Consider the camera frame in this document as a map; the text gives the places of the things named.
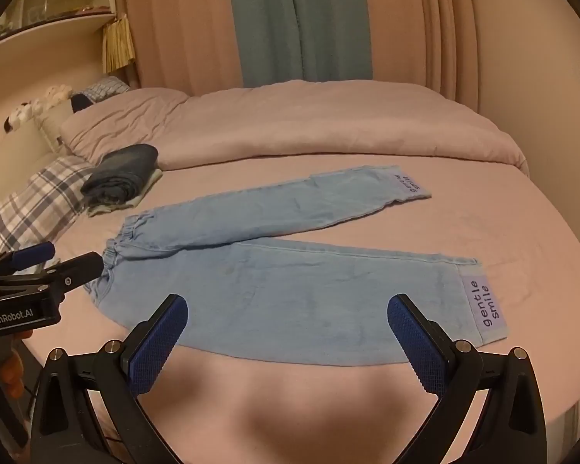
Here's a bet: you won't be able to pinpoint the light blue denim pants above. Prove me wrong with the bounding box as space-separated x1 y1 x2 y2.
87 167 508 367

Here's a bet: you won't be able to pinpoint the person left hand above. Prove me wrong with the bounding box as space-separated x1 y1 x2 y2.
0 330 33 399

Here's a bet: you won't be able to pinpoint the pale green folded cloth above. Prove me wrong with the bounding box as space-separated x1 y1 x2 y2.
85 167 164 218

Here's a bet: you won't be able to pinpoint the dark folded jeans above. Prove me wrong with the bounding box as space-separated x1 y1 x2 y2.
80 143 158 206

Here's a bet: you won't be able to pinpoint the plush toy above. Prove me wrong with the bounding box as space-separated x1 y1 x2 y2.
4 84 73 133

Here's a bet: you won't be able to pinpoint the pink pillow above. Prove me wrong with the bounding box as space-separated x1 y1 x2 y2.
59 88 189 164

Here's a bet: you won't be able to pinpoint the small plaid pillow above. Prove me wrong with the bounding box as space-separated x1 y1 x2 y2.
81 75 131 103

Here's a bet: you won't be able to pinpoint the pink curtain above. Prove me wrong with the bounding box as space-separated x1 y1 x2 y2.
125 0 479 108

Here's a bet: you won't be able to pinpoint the pink duvet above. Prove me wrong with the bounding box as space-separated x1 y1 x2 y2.
154 81 528 172

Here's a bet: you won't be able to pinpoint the teal curtain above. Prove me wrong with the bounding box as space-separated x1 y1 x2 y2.
231 0 373 87

